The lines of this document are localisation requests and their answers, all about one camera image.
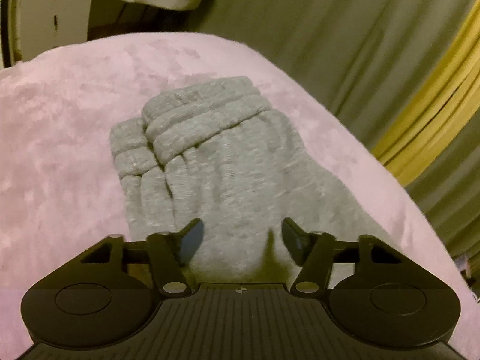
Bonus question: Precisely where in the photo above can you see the grey knit pants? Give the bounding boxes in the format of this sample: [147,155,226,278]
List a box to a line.
[110,76,391,284]

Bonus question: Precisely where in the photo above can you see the pink fleece blanket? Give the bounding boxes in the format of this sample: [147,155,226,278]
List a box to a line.
[1,33,479,359]

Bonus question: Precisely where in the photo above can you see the yellow curtain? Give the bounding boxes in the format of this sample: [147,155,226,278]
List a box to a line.
[372,2,479,186]

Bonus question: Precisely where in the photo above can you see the olive green curtain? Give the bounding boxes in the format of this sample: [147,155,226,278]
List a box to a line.
[188,0,479,267]

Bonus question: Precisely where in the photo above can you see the white cabinet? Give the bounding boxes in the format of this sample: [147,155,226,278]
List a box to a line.
[19,0,92,61]

